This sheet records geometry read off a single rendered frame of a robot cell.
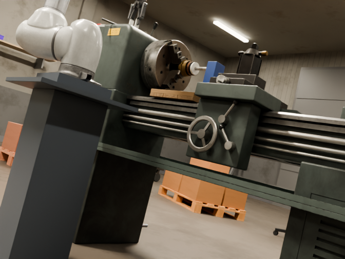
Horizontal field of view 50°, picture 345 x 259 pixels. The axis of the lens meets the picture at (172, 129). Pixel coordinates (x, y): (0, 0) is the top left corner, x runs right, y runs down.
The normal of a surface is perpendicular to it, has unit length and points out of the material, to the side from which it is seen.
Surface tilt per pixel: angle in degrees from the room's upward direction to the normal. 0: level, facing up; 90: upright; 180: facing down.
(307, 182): 90
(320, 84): 90
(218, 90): 90
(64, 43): 93
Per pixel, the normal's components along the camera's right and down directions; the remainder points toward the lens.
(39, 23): -0.12, -0.25
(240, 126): -0.65, -0.21
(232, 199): 0.46, 0.06
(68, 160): 0.63, 0.11
